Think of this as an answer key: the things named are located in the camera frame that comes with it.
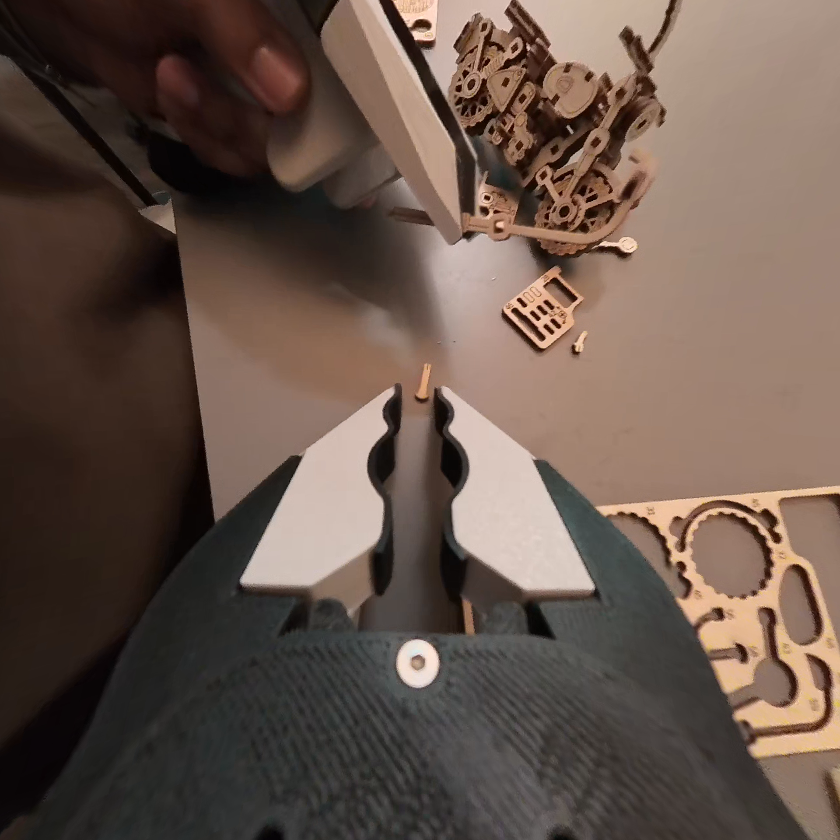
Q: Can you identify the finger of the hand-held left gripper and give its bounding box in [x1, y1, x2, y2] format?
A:
[320, 0, 480, 245]

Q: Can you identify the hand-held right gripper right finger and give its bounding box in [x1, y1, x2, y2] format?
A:
[433, 386, 597, 627]

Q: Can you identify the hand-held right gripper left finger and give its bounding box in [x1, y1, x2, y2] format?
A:
[239, 385, 403, 624]

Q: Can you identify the long wooden lever piece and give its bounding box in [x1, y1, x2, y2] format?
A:
[462, 150, 657, 245]

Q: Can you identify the person's left hand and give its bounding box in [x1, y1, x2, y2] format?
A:
[39, 0, 329, 178]

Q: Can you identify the small engraved wooden plate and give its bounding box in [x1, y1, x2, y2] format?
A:
[394, 0, 438, 48]

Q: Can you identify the wooden stand plate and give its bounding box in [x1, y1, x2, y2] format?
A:
[478, 185, 521, 219]

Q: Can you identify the wooden motorcycle model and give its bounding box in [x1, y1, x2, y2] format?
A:
[449, 0, 683, 258]

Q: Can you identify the slotted wooden panel piece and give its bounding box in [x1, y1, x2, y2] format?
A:
[502, 266, 585, 352]

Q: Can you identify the wooden cutout sheet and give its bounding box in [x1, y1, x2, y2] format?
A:
[598, 484, 840, 762]

